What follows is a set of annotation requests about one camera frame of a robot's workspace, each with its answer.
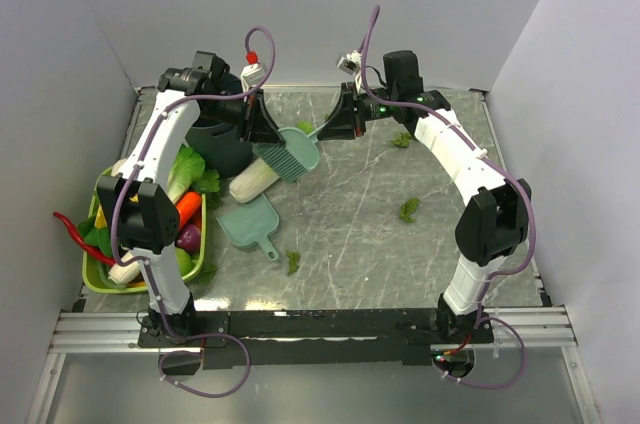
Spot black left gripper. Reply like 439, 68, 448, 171
203, 87, 286, 147

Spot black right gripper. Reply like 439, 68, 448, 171
316, 83, 397, 142

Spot teal hand brush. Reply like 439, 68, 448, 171
253, 127, 321, 183

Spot long green napa cabbage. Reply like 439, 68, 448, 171
229, 158, 279, 204

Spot teal dustpan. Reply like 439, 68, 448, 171
216, 193, 280, 261

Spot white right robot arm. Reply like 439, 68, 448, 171
316, 50, 531, 343

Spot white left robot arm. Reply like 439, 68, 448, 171
96, 51, 283, 346

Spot dark grey waste bin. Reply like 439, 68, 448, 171
182, 72, 254, 179

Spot green leaf scrap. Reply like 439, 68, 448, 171
285, 250, 301, 276
390, 132, 414, 149
295, 121, 315, 135
398, 197, 421, 223

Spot green leaf scrap back right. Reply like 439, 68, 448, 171
390, 132, 414, 149

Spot green leafy lettuce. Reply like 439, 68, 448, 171
166, 145, 206, 204

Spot green leaf scrap centre right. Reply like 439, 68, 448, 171
398, 197, 421, 223

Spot orange carrot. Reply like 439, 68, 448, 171
176, 191, 202, 230

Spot green leaf scrap front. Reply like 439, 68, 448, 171
285, 250, 301, 276

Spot purple onion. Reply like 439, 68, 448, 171
175, 223, 202, 255

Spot round green cabbage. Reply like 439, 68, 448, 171
175, 248, 194, 277

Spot red chili pepper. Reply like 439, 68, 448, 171
52, 212, 115, 267

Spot green vegetable basket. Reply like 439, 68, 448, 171
83, 147, 220, 294

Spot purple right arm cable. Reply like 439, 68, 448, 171
357, 4, 537, 390

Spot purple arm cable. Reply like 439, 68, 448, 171
107, 26, 277, 400
357, 4, 537, 390

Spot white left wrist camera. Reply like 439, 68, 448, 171
240, 51, 267, 92

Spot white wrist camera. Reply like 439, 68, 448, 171
336, 50, 362, 79
240, 51, 267, 92

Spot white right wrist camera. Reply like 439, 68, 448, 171
336, 50, 362, 79

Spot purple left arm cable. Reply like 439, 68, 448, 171
107, 26, 277, 400

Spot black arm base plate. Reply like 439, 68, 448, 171
138, 308, 494, 370

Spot aluminium rail frame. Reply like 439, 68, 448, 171
48, 307, 578, 354

